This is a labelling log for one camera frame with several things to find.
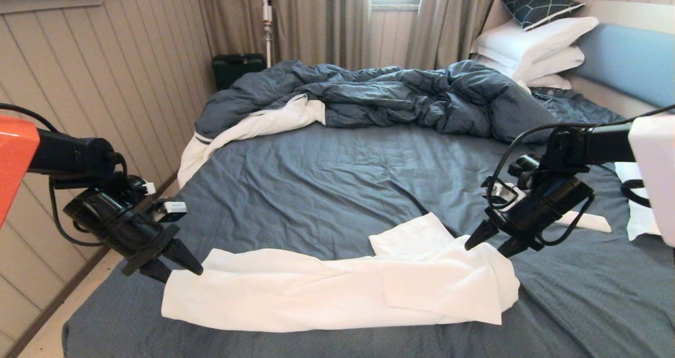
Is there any white T-shirt with blue print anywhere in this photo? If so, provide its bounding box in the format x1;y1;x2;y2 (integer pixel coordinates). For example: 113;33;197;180
161;212;520;332

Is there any white flat remote control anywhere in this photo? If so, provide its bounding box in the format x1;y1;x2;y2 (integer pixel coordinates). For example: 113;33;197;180
554;210;612;233

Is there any white loose pillow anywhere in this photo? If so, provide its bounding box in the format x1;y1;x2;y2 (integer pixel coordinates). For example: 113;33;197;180
614;162;662;241

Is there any flat white stacked pillow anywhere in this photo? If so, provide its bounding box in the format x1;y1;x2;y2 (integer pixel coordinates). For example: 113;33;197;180
525;73;572;90

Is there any dark blue crumpled duvet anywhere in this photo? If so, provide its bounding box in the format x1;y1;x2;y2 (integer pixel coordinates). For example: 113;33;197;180
178;59;565;189

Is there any large white stacked pillow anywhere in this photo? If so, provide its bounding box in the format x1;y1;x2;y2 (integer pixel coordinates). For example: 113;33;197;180
470;16;600;76

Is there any blue padded headboard cushion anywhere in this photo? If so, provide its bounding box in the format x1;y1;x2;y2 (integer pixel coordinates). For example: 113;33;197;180
572;23;675;114

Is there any black hard case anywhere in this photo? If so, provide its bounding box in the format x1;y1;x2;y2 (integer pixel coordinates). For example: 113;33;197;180
213;53;267;91

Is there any dark geometric patterned cushion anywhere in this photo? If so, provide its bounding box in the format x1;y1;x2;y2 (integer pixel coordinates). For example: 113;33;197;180
499;0;585;32

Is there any narrow beige curtain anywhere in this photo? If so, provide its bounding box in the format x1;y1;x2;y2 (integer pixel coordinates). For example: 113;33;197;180
405;0;552;72

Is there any white stick vacuum cleaner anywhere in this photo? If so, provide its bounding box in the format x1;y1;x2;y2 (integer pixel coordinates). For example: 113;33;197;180
262;0;274;69

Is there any wide beige curtain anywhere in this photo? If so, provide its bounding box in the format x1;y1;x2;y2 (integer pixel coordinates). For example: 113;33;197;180
195;0;371;92

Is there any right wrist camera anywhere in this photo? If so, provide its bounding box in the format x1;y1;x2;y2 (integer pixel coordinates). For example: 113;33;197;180
483;181;525;211

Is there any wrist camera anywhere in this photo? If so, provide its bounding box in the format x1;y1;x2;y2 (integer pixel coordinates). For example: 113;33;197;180
158;200;188;222
483;181;525;211

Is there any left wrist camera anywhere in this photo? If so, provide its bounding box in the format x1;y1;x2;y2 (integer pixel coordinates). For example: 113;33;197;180
158;200;188;222

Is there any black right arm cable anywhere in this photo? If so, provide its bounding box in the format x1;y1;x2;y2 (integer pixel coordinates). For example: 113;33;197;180
485;104;675;248

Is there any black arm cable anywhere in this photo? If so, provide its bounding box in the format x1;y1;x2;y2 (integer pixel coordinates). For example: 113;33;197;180
0;103;130;247
485;104;675;248

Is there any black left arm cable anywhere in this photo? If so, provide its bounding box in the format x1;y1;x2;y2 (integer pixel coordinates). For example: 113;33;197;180
0;103;130;247

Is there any beige headboard frame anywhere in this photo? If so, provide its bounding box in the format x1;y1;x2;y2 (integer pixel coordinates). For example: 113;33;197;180
477;0;675;127

